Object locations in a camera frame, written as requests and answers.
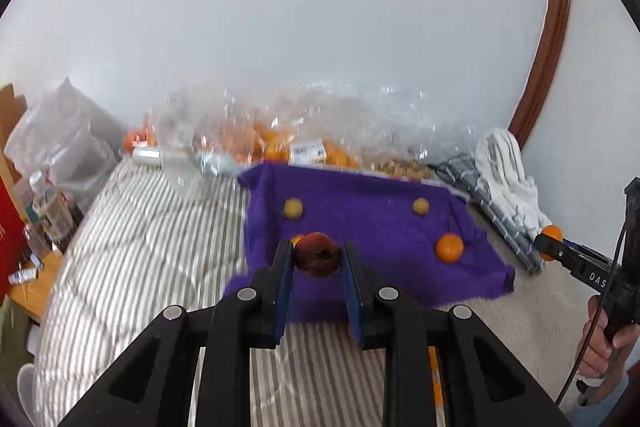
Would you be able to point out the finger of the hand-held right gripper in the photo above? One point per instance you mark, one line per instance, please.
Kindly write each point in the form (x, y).
(562, 252)

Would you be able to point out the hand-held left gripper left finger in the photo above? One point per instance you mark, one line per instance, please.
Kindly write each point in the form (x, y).
(284, 297)

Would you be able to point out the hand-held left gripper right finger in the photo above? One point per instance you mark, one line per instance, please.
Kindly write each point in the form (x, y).
(351, 302)

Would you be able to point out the purple towel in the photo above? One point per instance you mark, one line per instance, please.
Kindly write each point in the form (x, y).
(375, 257)

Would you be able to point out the small dark red fruit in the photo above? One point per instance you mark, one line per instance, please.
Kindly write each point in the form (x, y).
(316, 255)

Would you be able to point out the yellow-green round fruit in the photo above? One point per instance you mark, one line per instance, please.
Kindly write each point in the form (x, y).
(420, 206)
(293, 208)

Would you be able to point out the person's right hand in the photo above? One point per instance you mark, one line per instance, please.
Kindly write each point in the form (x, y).
(597, 352)

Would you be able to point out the grey checkered cloth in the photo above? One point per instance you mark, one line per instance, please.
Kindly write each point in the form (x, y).
(500, 222)

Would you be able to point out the white striped towel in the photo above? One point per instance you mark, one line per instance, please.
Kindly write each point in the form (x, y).
(510, 177)

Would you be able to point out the clear bag of brown fruit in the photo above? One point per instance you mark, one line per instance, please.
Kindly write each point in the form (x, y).
(400, 167)

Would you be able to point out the striped quilt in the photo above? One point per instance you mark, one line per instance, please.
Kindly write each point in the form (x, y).
(150, 232)

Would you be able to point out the clear lying water bottle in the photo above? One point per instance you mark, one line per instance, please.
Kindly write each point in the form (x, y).
(210, 163)

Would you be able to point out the clear plastic bag of oranges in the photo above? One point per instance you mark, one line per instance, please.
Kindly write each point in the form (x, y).
(270, 142)

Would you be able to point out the white cylindrical bottle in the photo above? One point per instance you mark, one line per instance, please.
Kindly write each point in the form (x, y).
(147, 156)

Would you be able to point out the wooden side table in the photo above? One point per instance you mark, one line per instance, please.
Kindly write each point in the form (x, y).
(40, 287)

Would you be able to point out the clear plastic bottle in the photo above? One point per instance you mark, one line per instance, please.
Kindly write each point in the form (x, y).
(50, 209)

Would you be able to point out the small white bottle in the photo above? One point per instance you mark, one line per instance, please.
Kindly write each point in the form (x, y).
(22, 276)

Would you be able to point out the white plastic bag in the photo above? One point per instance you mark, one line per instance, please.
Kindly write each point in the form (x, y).
(65, 142)

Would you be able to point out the red paper bag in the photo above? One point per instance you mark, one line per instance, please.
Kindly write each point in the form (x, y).
(10, 247)

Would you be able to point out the brown cardboard box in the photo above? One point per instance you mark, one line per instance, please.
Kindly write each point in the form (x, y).
(10, 107)

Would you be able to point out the brown wooden door frame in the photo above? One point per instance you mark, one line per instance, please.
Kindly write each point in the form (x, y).
(547, 47)

